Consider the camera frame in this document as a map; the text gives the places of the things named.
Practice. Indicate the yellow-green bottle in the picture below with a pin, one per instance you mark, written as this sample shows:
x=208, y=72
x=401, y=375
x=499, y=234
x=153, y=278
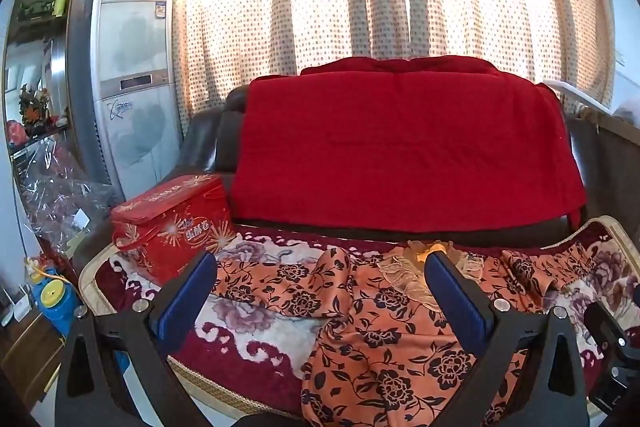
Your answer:
x=61, y=3

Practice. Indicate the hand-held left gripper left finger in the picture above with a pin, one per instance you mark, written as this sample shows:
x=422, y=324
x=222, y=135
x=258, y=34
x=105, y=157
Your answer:
x=184, y=298

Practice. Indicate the blue and yellow toy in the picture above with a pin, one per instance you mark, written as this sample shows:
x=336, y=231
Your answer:
x=50, y=299

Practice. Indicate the red blanket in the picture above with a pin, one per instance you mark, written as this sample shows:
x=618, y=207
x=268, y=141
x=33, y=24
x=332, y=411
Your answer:
x=400, y=147

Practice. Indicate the black leather sofa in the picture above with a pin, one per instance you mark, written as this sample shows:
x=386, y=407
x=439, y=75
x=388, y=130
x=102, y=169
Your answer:
x=200, y=142

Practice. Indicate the white standing air conditioner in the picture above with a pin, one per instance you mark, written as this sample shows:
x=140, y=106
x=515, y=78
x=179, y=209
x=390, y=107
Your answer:
x=135, y=57

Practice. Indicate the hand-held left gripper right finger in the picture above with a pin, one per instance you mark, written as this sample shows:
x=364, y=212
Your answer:
x=453, y=302

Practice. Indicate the plastic-wrapped gift basket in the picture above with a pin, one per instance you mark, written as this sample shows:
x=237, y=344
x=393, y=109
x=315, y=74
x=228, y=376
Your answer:
x=57, y=194

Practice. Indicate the red tin box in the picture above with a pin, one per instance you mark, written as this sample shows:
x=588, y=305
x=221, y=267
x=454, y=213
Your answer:
x=170, y=227

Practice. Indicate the floral plush blanket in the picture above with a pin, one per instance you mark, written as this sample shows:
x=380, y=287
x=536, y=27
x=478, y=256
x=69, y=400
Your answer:
x=240, y=322

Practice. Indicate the orange flower arrangement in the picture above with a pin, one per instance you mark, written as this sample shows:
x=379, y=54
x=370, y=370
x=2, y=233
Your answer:
x=32, y=104

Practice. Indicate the green plant decoration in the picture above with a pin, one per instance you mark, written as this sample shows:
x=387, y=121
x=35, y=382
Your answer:
x=40, y=2

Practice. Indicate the orange floral garment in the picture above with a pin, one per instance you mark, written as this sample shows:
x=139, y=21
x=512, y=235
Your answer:
x=370, y=307

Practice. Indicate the wooden display shelf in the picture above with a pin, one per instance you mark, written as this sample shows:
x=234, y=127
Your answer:
x=57, y=52

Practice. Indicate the white window ledge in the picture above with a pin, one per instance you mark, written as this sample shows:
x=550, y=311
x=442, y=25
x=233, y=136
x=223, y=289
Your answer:
x=585, y=96

